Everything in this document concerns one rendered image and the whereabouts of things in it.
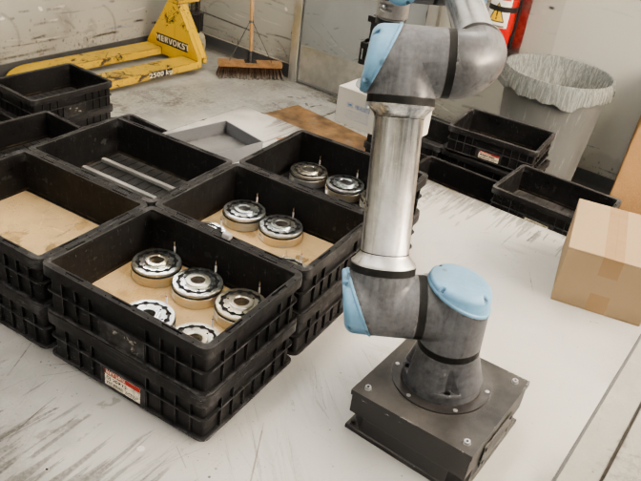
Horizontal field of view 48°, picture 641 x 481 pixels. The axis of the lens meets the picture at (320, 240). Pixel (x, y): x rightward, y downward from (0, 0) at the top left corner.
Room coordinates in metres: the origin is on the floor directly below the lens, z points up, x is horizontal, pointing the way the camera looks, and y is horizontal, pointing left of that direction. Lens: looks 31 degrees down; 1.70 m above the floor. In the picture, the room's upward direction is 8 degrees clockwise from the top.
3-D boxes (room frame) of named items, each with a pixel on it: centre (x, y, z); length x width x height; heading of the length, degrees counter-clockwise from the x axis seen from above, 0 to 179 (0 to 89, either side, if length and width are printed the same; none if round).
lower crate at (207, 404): (1.11, 0.26, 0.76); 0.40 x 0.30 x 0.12; 63
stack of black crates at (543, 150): (2.96, -0.72, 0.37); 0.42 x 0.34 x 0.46; 57
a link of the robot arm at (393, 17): (1.68, -0.09, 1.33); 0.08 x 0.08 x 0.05
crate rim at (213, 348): (1.11, 0.26, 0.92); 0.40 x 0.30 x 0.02; 63
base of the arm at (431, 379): (1.05, -0.26, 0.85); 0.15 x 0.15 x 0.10
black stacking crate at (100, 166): (1.56, 0.48, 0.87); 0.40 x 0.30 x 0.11; 63
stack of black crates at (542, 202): (2.40, -0.84, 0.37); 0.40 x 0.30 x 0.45; 57
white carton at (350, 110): (1.67, -0.11, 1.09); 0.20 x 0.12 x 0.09; 57
